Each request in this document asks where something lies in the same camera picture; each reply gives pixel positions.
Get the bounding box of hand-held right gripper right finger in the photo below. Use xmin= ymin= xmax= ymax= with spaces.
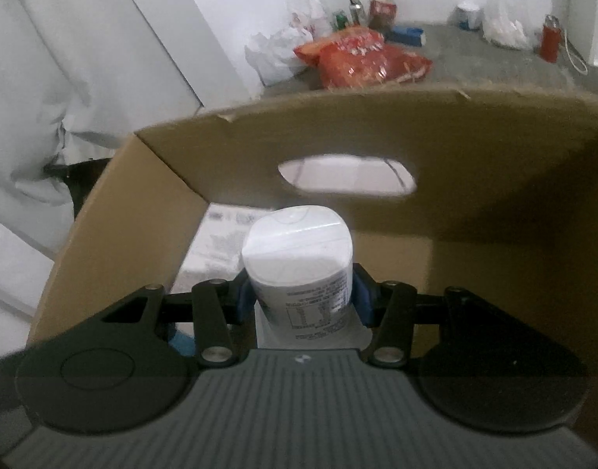
xmin=352 ymin=263 xmax=505 ymax=368

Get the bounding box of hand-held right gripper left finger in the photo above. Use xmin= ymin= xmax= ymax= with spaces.
xmin=101 ymin=269 xmax=258 ymax=368

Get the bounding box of brown cardboard box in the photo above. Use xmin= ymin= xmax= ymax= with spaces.
xmin=26 ymin=82 xmax=598 ymax=455

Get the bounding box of light blue flat pack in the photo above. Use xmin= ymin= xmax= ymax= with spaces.
xmin=172 ymin=327 xmax=198 ymax=358

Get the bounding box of orange snack bag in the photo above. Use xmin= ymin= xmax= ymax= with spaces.
xmin=294 ymin=27 xmax=385 ymax=66
xmin=318 ymin=41 xmax=434 ymax=90

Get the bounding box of white plastic bag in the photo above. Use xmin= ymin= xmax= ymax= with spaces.
xmin=245 ymin=24 xmax=315 ymax=86
xmin=482 ymin=0 xmax=531 ymax=50

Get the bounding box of blue box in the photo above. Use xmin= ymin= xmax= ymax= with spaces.
xmin=384 ymin=26 xmax=425 ymax=47

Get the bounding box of red print plastic bag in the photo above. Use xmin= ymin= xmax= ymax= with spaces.
xmin=286 ymin=0 xmax=333 ymax=40

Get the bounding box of red jar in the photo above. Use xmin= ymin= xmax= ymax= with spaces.
xmin=368 ymin=0 xmax=397 ymax=30

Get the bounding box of white curtain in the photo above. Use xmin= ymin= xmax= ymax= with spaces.
xmin=0 ymin=0 xmax=207 ymax=323

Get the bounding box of white cup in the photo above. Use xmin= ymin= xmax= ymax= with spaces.
xmin=457 ymin=3 xmax=482 ymax=30

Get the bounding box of red bottle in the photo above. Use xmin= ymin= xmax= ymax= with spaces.
xmin=540 ymin=14 xmax=562 ymax=63

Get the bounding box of white cable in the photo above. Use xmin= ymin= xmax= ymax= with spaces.
xmin=560 ymin=24 xmax=589 ymax=75

